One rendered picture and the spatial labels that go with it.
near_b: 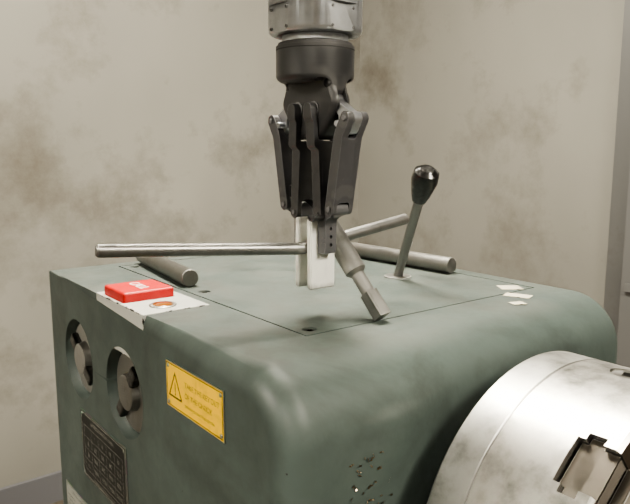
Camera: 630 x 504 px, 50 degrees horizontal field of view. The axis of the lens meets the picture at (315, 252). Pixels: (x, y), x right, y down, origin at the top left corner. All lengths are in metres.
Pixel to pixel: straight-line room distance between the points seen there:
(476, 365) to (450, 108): 2.59
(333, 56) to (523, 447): 0.37
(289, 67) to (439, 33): 2.65
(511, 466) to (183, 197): 2.56
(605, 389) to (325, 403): 0.22
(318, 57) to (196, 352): 0.29
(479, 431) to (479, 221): 2.54
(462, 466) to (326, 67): 0.36
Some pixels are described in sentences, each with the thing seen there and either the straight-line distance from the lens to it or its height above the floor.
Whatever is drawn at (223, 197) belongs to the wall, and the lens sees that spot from 3.10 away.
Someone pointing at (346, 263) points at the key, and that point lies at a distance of 0.67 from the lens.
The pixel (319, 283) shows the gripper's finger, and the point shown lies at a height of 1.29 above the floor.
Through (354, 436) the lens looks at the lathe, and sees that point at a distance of 0.55.
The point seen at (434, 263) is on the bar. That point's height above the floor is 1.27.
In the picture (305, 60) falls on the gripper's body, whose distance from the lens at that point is 0.63.
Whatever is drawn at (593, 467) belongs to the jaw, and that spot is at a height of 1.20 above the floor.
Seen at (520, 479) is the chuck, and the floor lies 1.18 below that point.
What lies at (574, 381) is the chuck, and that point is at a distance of 0.60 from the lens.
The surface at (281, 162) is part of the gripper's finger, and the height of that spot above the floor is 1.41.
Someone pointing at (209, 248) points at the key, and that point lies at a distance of 0.62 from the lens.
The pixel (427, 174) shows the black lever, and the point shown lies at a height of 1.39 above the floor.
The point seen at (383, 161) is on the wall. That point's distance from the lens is 3.47.
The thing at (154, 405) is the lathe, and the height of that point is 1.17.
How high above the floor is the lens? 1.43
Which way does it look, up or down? 9 degrees down
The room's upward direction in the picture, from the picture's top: straight up
